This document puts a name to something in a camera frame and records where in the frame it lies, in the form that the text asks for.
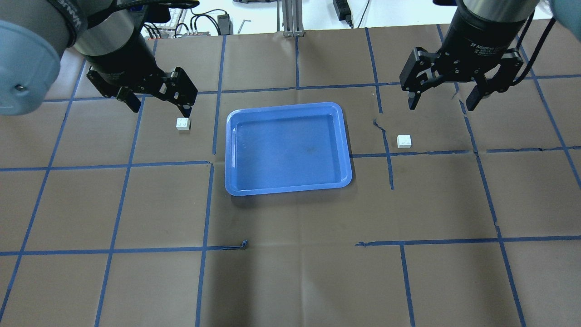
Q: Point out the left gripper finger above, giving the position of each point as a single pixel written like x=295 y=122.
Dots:
x=185 y=110
x=132 y=101

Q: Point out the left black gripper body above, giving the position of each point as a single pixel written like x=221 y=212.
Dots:
x=123 y=61

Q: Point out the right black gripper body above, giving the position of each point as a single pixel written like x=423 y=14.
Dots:
x=476 y=40

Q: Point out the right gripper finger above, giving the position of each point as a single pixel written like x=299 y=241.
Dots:
x=413 y=98
x=479 y=92

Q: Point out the white block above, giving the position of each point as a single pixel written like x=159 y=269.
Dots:
x=404 y=141
x=183 y=124

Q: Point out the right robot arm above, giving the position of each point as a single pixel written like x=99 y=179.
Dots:
x=565 y=12

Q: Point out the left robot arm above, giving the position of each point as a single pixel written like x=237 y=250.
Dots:
x=35 y=34

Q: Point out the blue plastic tray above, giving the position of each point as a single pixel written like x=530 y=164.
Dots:
x=281 y=149

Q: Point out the black power brick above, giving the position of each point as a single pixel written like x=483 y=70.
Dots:
x=224 y=23

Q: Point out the black power adapter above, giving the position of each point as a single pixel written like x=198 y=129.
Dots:
x=343 y=12

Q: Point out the brown paper table cover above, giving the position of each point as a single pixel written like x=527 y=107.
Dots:
x=116 y=219

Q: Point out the aluminium frame post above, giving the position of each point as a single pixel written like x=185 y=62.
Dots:
x=290 y=17

